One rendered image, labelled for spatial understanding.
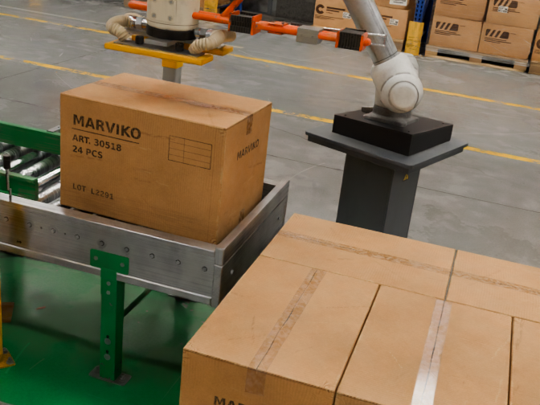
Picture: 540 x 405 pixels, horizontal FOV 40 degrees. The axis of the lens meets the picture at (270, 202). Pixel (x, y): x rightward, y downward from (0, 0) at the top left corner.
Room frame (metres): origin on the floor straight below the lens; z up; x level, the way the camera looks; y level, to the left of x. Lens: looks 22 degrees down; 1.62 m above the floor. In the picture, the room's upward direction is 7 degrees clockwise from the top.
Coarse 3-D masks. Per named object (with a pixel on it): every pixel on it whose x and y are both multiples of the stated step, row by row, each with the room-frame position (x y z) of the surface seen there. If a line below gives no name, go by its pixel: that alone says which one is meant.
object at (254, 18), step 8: (232, 16) 2.39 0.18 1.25; (240, 16) 2.38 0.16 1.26; (248, 16) 2.44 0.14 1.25; (256, 16) 2.40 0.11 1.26; (232, 24) 2.39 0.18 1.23; (240, 24) 2.39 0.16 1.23; (248, 24) 2.38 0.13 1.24; (240, 32) 2.38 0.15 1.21; (248, 32) 2.37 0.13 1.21; (256, 32) 2.42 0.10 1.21
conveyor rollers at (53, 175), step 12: (0, 144) 2.92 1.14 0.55; (0, 156) 2.78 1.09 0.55; (12, 156) 2.84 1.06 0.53; (24, 156) 2.80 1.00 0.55; (36, 156) 2.85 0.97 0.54; (48, 156) 2.93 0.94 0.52; (0, 168) 2.65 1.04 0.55; (12, 168) 2.69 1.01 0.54; (24, 168) 2.77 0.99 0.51; (36, 168) 2.70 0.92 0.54; (48, 168) 2.77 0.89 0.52; (48, 180) 2.62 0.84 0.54; (48, 192) 2.48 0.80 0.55; (60, 204) 2.39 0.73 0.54
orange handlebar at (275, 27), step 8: (136, 8) 2.49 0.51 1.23; (144, 8) 2.48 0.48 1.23; (192, 16) 2.44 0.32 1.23; (200, 16) 2.43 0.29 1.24; (208, 16) 2.43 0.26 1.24; (216, 16) 2.42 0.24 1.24; (256, 24) 2.39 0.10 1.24; (264, 24) 2.38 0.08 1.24; (272, 24) 2.37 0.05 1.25; (280, 24) 2.37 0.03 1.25; (272, 32) 2.37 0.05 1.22; (280, 32) 2.37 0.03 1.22; (288, 32) 2.36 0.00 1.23; (296, 32) 2.35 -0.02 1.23; (320, 32) 2.34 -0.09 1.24; (328, 32) 2.37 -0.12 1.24; (336, 32) 2.37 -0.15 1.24; (328, 40) 2.33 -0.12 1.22; (368, 40) 2.31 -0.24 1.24
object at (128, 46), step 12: (108, 48) 2.39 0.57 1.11; (120, 48) 2.38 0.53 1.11; (132, 48) 2.37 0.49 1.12; (144, 48) 2.37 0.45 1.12; (156, 48) 2.37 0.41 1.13; (168, 48) 2.39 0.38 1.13; (180, 48) 2.37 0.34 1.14; (180, 60) 2.33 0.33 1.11; (192, 60) 2.32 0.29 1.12; (204, 60) 2.33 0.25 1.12
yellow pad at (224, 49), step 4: (132, 36) 2.58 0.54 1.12; (144, 36) 2.57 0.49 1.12; (148, 36) 2.58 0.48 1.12; (144, 40) 2.56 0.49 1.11; (184, 44) 2.53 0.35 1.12; (188, 44) 2.53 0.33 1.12; (224, 44) 2.57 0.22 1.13; (184, 48) 2.53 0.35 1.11; (216, 48) 2.51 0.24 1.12; (220, 48) 2.52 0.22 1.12; (224, 48) 2.53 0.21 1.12; (228, 48) 2.54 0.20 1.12; (232, 48) 2.58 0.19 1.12; (204, 52) 2.51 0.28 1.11; (208, 52) 2.50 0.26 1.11; (212, 52) 2.50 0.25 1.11; (216, 52) 2.50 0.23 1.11; (220, 52) 2.49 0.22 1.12; (224, 52) 2.50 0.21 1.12; (228, 52) 2.54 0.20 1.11
